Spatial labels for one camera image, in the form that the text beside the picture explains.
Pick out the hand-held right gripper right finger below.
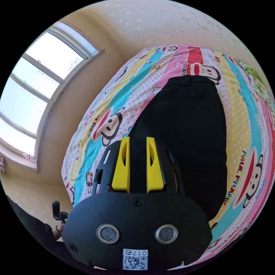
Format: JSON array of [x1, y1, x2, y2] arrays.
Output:
[[146, 137, 168, 193]]

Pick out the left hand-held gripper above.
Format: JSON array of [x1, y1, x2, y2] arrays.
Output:
[[54, 211, 69, 223]]

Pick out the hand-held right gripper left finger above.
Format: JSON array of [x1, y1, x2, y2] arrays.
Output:
[[111, 137, 131, 193]]

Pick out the black pants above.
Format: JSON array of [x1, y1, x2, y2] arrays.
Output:
[[128, 75, 229, 226]]

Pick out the person's left forearm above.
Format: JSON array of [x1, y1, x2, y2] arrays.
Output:
[[53, 225, 64, 241]]

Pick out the person's body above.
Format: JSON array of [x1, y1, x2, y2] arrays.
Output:
[[6, 195, 73, 275]]

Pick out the bed with cartoon printed sheet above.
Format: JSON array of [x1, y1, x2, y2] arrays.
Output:
[[61, 44, 275, 272]]

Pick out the green floral blanket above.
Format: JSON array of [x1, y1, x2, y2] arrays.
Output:
[[236, 60, 272, 105]]

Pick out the window with white frame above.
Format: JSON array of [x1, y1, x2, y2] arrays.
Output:
[[0, 21, 106, 175]]

